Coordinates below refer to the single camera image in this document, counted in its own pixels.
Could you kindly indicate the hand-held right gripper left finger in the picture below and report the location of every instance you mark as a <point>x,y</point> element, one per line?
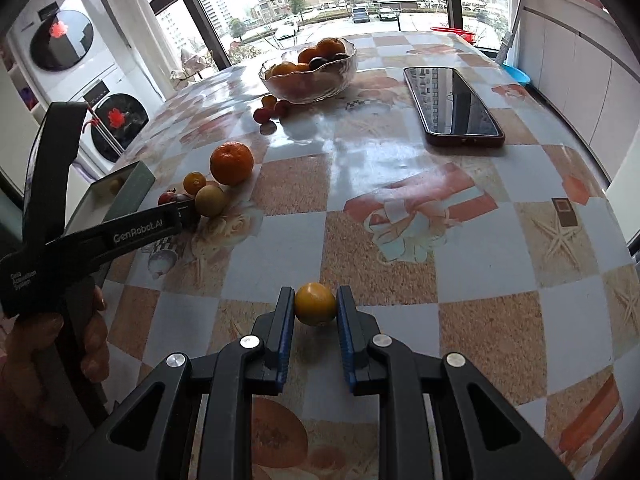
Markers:
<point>286,330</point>

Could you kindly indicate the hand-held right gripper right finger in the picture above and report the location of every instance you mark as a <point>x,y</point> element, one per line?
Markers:
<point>345,330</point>

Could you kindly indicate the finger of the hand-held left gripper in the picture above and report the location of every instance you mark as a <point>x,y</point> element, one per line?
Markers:
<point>189,215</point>

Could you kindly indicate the tan longan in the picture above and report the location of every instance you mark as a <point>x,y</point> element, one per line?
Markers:
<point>116,186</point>
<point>210,201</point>

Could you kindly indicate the dark plum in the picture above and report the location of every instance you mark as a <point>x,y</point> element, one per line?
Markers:
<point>320,63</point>
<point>167,197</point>
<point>341,57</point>

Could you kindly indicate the yellow tomato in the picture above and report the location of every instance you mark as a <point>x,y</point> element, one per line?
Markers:
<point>315,305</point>
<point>195,182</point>

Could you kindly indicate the white shallow tray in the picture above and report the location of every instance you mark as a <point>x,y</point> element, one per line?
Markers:
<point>140,185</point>

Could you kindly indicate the large orange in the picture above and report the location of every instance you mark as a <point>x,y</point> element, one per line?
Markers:
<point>231,162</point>

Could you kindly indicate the person's left hand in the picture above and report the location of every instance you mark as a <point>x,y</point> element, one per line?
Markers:
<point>95,342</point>

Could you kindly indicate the red paper door ornament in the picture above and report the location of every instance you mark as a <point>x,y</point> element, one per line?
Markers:
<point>117,117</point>
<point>59,30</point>

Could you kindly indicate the red cherry tomato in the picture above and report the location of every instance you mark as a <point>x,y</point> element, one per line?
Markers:
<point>283,107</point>
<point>261,115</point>

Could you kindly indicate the white washing machine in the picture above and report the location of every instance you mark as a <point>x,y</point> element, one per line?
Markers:
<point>145,90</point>

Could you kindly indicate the orange cherry tomato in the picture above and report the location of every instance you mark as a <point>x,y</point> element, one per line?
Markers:
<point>270,102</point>

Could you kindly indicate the white tumble dryer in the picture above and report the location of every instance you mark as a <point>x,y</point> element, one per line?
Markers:
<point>95,70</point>

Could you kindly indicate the small mandarin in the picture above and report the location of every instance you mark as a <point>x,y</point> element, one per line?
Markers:
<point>307,55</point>
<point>330,46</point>
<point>285,70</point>

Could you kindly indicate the glass bowl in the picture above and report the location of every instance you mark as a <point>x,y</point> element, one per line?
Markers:
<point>320,89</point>

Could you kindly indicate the white curtain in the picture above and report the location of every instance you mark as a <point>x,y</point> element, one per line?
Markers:
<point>142,25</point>

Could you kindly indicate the white parked car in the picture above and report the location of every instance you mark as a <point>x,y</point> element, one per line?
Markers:
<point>286,29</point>

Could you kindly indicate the black phone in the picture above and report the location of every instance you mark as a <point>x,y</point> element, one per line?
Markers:
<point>452,105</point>

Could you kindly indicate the dark parked van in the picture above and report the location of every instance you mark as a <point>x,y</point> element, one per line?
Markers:
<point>360,14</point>

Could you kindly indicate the dark parked car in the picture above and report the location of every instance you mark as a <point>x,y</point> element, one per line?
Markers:
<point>386,13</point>

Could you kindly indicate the blue plastic basin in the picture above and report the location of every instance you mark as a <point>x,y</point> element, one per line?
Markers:
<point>515,72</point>

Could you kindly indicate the red plastic basin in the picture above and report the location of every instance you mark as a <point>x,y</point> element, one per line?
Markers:
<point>452,32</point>

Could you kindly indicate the white side cabinet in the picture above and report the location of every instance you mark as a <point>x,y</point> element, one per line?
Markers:
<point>565,85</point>

